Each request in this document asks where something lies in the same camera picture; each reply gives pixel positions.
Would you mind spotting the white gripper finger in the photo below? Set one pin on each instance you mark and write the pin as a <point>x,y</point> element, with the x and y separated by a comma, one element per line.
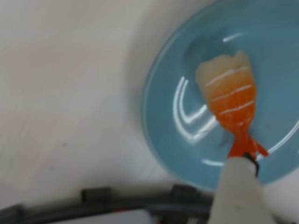
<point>240,198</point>

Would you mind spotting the orange shrimp sushi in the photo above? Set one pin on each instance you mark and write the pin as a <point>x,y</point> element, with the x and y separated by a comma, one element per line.
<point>231,100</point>

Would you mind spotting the blue round dish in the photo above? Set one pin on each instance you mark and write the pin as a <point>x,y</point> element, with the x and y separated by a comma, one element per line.
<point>168,116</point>

